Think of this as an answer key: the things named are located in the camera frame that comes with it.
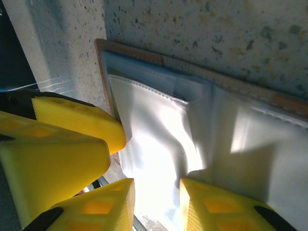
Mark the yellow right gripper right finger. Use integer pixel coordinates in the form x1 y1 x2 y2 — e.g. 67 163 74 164
179 178 299 231

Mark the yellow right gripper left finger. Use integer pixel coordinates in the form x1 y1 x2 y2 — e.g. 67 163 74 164
23 178 135 231

